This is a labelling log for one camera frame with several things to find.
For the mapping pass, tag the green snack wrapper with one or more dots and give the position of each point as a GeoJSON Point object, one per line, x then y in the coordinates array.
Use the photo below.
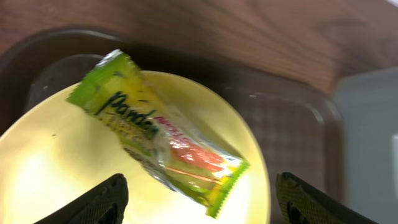
{"type": "Point", "coordinates": [156, 134]}

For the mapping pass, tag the yellow plate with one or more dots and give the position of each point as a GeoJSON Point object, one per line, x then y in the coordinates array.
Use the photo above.
{"type": "Point", "coordinates": [55, 153]}

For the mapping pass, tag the brown serving tray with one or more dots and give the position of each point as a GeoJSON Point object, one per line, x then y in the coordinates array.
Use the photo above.
{"type": "Point", "coordinates": [297, 127]}

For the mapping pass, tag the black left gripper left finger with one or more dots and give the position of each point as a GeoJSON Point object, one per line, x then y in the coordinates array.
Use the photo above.
{"type": "Point", "coordinates": [104, 203]}

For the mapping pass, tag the grey dishwasher rack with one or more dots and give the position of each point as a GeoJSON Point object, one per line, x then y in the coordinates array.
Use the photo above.
{"type": "Point", "coordinates": [368, 106]}

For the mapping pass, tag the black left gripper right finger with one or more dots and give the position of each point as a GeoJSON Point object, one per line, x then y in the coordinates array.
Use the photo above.
{"type": "Point", "coordinates": [301, 203]}

